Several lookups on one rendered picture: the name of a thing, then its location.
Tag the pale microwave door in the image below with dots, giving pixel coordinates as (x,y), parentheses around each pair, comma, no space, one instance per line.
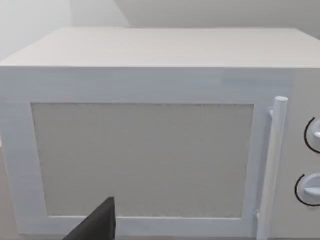
(142,160)

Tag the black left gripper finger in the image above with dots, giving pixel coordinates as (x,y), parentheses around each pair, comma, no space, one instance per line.
(101,222)

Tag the pale microwave knob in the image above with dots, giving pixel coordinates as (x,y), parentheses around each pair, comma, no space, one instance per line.
(314,135)
(310,190)

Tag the pale microwave oven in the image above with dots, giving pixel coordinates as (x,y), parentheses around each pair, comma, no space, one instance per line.
(160,50)

